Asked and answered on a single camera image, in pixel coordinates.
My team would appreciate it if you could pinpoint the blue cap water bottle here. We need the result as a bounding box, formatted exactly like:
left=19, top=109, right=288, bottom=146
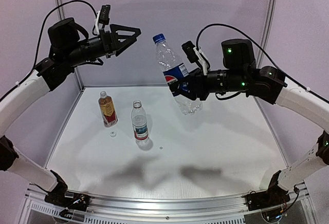
left=155, top=40, right=203, bottom=115

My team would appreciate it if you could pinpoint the red cap water bottle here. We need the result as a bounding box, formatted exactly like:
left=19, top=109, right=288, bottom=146
left=131, top=100, right=149, bottom=142

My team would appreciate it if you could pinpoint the gold label drink bottle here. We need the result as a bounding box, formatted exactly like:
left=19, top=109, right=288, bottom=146
left=98, top=91, right=118, bottom=127

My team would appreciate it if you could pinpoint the white bottle cap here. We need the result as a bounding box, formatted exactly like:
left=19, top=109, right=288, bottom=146
left=110, top=130, right=116, bottom=138

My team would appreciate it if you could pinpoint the blue bottle cap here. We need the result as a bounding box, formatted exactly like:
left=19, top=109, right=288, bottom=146
left=152, top=33, right=166, bottom=44

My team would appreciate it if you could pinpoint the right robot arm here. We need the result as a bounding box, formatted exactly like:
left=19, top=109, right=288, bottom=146
left=169, top=39, right=328, bottom=192

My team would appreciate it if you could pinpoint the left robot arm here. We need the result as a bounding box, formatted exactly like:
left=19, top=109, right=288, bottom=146
left=1, top=17, right=141, bottom=195

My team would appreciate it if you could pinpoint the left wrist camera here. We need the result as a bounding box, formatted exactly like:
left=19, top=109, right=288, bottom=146
left=92, top=5, right=111, bottom=35

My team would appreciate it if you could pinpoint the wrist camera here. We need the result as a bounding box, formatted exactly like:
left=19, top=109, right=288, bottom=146
left=92, top=5, right=111, bottom=35
left=181, top=41, right=210, bottom=76

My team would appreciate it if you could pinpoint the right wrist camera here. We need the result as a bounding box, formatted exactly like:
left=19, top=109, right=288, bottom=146
left=181, top=41, right=210, bottom=76

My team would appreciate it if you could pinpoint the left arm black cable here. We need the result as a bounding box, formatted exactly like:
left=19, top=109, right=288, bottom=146
left=0, top=0, right=98, bottom=101

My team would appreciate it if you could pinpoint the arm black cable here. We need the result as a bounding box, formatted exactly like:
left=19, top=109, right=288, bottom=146
left=0, top=0, right=98, bottom=101
left=195, top=23, right=329, bottom=104

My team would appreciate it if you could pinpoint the left aluminium wall post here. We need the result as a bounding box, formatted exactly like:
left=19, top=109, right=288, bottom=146
left=55, top=0, right=84, bottom=92

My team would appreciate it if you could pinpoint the aluminium wall post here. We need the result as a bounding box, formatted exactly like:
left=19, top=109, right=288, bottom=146
left=55, top=0, right=84, bottom=92
left=248, top=0, right=281, bottom=91

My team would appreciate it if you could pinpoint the right aluminium wall post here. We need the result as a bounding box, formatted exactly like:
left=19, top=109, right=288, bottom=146
left=248, top=0, right=281, bottom=91

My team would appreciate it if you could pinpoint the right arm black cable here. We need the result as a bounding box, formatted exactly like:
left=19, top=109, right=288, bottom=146
left=195, top=23, right=329, bottom=104

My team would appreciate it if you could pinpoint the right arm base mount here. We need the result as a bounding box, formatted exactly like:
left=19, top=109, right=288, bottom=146
left=244, top=171, right=300, bottom=223

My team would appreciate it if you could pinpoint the aluminium front rail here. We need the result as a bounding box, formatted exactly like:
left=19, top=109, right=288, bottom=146
left=17, top=183, right=318, bottom=223

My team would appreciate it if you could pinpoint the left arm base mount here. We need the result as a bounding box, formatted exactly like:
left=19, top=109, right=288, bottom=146
left=44, top=170, right=90, bottom=218

